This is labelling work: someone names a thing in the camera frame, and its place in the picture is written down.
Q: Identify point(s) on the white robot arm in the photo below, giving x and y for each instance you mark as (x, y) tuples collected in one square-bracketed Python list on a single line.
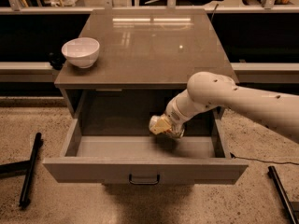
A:
[(276, 111)]

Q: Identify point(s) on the black object behind cabinet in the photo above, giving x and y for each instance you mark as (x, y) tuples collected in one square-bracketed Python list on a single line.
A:
[(56, 60)]

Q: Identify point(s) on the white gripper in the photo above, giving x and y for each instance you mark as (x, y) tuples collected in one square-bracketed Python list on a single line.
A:
[(172, 114)]

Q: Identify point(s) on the black stand leg right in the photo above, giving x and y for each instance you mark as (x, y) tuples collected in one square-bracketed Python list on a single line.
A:
[(291, 208)]

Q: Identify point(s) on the black stand leg left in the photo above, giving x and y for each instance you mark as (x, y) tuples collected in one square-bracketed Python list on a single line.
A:
[(26, 168)]

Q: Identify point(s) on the open grey top drawer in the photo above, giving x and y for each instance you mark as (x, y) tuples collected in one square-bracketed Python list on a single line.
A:
[(109, 138)]

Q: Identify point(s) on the grey cabinet with glossy top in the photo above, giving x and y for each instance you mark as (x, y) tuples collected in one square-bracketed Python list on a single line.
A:
[(145, 49)]

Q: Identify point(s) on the black stand leg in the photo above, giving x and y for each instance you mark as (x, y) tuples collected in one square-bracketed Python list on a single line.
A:
[(291, 208), (26, 168)]

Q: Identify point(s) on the white bowl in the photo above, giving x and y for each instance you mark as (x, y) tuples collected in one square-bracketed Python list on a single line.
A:
[(81, 52)]

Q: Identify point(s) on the black drawer handle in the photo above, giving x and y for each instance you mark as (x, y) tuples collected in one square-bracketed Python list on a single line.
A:
[(142, 180)]

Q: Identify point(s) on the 7up can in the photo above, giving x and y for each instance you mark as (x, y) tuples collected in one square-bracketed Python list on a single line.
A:
[(164, 125)]

